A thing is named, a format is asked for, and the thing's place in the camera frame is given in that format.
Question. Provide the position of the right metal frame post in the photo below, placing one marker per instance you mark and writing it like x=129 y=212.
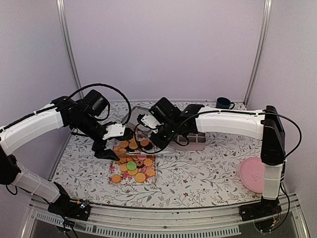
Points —
x=259 y=51

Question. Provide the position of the tan round cookie on black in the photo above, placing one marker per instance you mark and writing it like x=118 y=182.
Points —
x=144 y=143

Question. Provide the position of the chocolate sprinkle donut cookie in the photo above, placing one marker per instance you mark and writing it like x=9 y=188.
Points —
x=140 y=164

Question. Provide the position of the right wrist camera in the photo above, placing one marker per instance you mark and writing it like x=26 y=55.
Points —
x=148 y=121

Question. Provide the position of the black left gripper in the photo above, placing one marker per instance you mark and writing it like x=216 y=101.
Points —
x=104 y=154

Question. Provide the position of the metal frame post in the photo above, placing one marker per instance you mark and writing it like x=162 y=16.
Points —
x=259 y=51
x=66 y=37

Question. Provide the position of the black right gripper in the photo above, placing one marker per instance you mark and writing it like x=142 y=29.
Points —
x=160 y=144

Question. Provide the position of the dark blue mug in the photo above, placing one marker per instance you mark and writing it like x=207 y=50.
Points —
x=224 y=103

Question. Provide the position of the metal serving tongs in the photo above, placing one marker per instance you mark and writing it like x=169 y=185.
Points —
x=143 y=132

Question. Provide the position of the floral rectangular tray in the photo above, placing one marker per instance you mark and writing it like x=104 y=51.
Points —
x=126 y=151

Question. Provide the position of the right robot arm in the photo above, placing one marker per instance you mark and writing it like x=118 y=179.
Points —
x=207 y=156

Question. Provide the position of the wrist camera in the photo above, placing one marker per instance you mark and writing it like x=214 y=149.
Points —
x=148 y=121
x=118 y=130

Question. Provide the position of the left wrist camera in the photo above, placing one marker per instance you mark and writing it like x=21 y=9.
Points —
x=118 y=130

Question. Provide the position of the pink plate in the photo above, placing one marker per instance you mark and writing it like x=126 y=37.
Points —
x=251 y=172

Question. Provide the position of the left metal frame post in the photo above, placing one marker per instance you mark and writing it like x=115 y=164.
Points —
x=66 y=37

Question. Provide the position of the green sandwich cookie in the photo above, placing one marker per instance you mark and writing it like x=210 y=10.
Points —
x=131 y=166

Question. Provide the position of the aluminium front rail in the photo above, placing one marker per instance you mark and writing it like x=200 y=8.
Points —
x=106 y=221

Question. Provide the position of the beige embossed round biscuit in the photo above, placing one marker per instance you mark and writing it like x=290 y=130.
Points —
x=140 y=177

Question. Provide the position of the pink divided cookie tin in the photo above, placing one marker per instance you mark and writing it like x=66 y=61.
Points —
x=194 y=142

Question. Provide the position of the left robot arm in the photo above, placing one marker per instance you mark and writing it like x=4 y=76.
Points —
x=61 y=112

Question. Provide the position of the pink sandwich cookie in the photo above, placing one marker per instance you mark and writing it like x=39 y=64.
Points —
x=141 y=157

